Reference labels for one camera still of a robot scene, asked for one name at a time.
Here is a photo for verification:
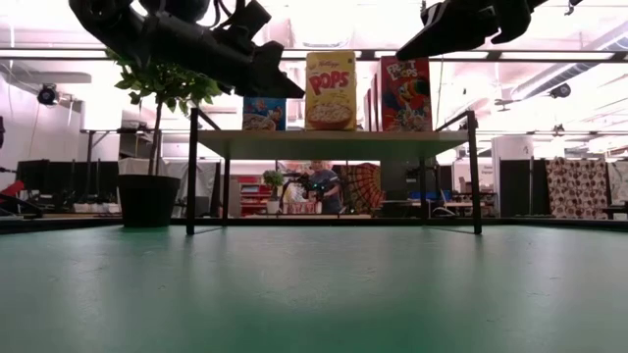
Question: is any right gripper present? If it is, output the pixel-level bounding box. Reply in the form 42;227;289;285
395;0;534;61

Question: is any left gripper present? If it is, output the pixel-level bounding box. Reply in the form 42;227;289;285
156;0;306;98

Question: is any blue Rice Krispies cereal box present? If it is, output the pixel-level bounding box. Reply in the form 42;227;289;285
241;96;288;131

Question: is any yellow Corn Pops cereal box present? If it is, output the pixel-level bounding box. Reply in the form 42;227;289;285
304;50;358;131

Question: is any red Froot Loops cereal box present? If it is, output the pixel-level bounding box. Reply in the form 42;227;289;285
380;55;434;132

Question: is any small plant in white pot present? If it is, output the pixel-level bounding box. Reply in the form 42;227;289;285
262;170;286;216

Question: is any red storage rack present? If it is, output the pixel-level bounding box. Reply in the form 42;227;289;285
237;175;269;217

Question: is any person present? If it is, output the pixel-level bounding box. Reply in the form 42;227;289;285
306;160;343;216

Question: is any orange patterned cloth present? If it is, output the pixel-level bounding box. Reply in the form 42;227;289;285
342;163;385;215

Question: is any white pillar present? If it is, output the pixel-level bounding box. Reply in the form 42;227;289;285
492;135;535;217

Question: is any green plant in black pot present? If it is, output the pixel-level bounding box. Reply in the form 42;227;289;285
105;48;225;229

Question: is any brown patterned curtain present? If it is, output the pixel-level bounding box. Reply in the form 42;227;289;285
545;157;609;220

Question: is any green table mat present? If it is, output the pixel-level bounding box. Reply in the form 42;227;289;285
0;223;628;353

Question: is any black partition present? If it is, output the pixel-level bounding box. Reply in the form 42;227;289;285
16;159;121;210

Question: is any wooden shelf with black frame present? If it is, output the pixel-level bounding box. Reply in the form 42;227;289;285
184;107;483;235

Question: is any black table frame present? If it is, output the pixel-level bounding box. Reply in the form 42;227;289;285
0;215;628;234

